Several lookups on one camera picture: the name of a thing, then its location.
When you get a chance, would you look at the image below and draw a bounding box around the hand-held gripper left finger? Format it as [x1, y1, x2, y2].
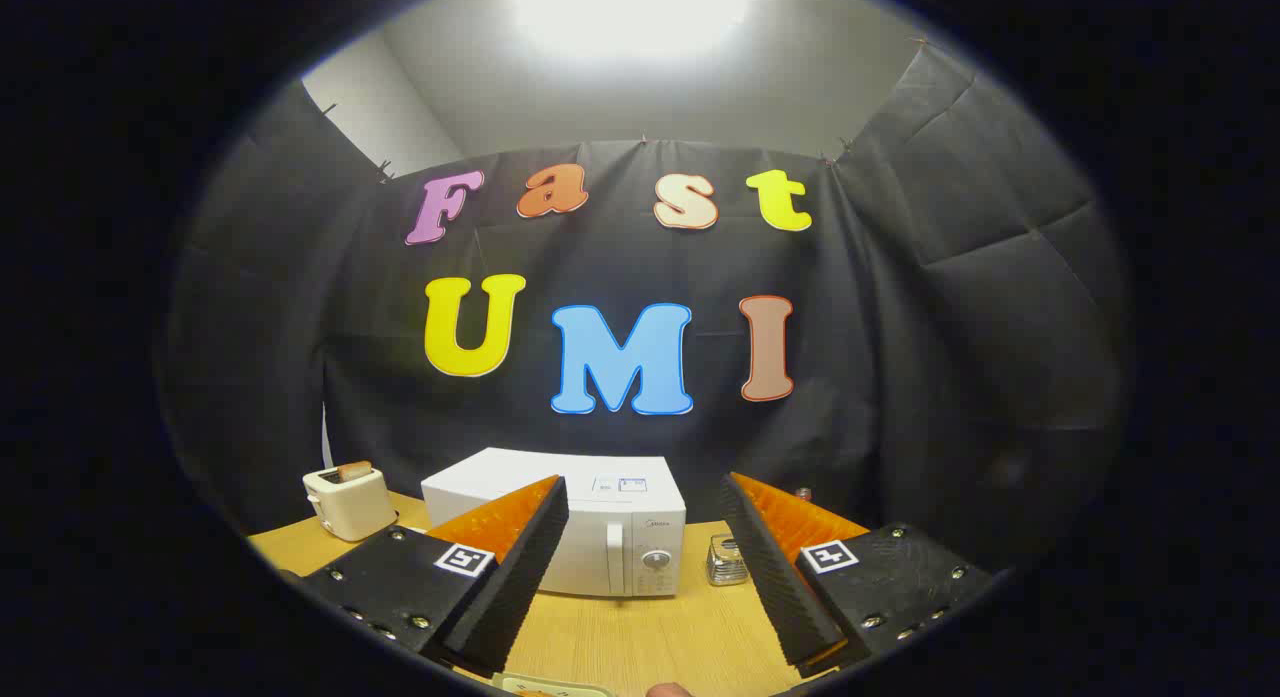
[298, 475, 571, 676]

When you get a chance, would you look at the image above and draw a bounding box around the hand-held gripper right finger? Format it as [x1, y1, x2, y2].
[720, 472, 996, 676]

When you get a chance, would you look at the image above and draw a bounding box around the white microwave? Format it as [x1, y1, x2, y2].
[421, 447, 688, 598]

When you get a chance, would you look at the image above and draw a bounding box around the white plate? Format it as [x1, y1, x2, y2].
[490, 674, 616, 697]

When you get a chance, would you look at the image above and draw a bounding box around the white toaster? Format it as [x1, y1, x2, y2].
[303, 464, 398, 542]

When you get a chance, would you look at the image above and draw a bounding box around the black backdrop cloth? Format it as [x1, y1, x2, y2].
[160, 42, 1136, 578]

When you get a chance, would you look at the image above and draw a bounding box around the metal wire basket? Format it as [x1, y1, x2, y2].
[706, 534, 751, 587]

